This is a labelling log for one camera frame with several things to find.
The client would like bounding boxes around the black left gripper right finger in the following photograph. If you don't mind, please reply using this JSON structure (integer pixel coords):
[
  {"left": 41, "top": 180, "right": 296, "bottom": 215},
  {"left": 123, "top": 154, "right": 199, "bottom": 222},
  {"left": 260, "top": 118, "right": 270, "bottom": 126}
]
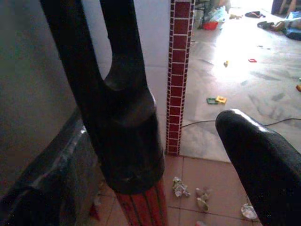
[{"left": 215, "top": 108, "right": 301, "bottom": 226}]

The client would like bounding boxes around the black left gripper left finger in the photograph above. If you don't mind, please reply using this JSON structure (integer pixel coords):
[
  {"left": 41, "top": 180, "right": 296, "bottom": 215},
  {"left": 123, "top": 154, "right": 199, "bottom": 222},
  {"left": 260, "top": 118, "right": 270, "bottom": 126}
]
[{"left": 0, "top": 109, "right": 104, "bottom": 226}]

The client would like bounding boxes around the small crumpled paper scrap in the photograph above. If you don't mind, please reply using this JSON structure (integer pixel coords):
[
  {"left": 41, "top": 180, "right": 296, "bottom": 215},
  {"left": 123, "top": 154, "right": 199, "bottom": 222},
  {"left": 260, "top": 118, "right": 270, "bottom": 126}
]
[{"left": 240, "top": 202, "right": 258, "bottom": 220}]

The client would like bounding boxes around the crumpled beige paper ball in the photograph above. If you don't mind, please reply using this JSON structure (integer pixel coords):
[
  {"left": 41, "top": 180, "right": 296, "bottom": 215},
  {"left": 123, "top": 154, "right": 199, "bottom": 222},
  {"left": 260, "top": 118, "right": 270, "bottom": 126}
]
[{"left": 195, "top": 187, "right": 212, "bottom": 212}]

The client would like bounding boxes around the blue bag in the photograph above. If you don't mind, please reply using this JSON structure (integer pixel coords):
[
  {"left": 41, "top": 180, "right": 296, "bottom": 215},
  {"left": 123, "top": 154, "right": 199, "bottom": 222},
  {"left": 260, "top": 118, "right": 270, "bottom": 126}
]
[{"left": 283, "top": 11, "right": 301, "bottom": 40}]

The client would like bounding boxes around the black sandal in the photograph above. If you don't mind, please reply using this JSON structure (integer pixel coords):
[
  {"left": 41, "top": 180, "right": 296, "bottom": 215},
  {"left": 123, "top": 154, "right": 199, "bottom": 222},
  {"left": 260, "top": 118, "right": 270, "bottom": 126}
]
[
  {"left": 244, "top": 10, "right": 266, "bottom": 18},
  {"left": 257, "top": 21, "right": 275, "bottom": 29}
]

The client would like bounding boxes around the red plastic basin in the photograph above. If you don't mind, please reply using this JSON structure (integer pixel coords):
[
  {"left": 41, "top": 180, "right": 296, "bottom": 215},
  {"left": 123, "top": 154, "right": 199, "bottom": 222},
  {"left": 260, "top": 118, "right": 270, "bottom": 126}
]
[{"left": 202, "top": 21, "right": 219, "bottom": 31}]

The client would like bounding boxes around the pale plastic bag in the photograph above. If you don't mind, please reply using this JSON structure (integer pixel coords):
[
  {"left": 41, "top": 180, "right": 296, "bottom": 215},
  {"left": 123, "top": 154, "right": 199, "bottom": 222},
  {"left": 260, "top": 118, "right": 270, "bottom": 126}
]
[{"left": 206, "top": 6, "right": 230, "bottom": 24}]

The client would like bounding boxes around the black floor cable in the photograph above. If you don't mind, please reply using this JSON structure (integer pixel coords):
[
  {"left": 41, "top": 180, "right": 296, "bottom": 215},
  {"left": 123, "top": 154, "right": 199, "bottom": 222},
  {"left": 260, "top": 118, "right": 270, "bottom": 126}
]
[{"left": 181, "top": 117, "right": 301, "bottom": 129}]

